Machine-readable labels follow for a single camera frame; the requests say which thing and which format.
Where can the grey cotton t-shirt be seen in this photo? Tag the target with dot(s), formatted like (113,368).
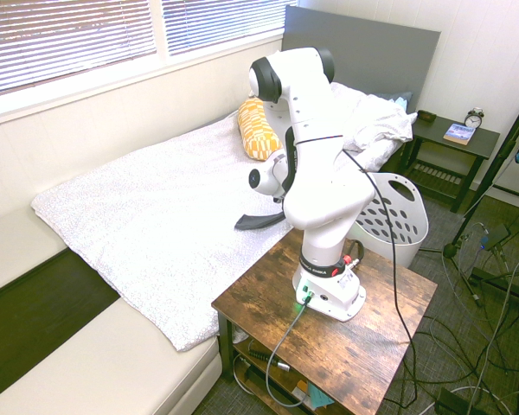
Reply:
(255,222)

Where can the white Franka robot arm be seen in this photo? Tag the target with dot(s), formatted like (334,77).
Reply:
(320,181)

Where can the white perforated laundry basket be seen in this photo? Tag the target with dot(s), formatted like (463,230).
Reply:
(408,255)

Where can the yellow white patterned pillow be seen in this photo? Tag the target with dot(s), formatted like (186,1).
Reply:
(255,129)

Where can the white circle-patterned bedspread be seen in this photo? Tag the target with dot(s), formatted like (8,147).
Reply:
(155,216)

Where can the white crumpled duvet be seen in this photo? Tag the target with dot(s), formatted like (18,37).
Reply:
(372,125)

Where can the narrow white window blind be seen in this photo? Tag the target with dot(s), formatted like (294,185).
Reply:
(225,21)

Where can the small dark brown case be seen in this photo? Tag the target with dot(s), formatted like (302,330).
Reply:
(426,116)

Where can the grey bed headboard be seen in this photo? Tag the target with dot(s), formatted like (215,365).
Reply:
(372,52)

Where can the black nightstand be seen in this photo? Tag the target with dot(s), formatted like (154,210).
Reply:
(437,129)

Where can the teal paper sheet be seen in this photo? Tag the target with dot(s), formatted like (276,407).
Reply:
(318,397)

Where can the blue cover book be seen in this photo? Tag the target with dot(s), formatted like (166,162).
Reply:
(458,134)

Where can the black twin-bell alarm clock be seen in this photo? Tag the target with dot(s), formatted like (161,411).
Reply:
(473,120)

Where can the black tripod stand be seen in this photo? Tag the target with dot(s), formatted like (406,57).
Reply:
(491,177)

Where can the cream upholstered bed base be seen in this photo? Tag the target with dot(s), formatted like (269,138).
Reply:
(91,372)

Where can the black power adapter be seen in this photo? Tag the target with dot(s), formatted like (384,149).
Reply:
(497,235)

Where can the wide white window blind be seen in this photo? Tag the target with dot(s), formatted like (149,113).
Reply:
(69,39)

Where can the black box on floor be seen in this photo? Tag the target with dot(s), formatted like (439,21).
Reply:
(452,404)

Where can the rustic wood black-frame table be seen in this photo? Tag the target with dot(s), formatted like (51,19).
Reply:
(350,346)

